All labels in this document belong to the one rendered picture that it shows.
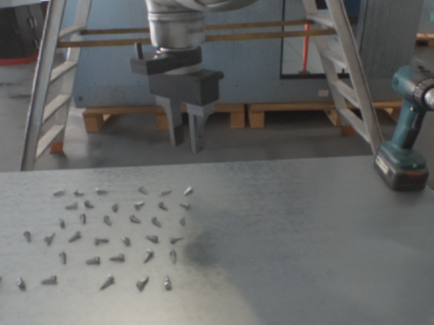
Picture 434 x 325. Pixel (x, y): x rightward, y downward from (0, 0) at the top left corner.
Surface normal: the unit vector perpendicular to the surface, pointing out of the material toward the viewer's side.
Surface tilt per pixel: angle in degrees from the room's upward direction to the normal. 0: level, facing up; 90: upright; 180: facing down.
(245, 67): 90
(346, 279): 0
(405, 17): 90
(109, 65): 90
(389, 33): 90
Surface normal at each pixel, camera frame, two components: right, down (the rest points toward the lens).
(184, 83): -0.63, 0.38
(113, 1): -0.03, 0.47
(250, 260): -0.04, -0.88
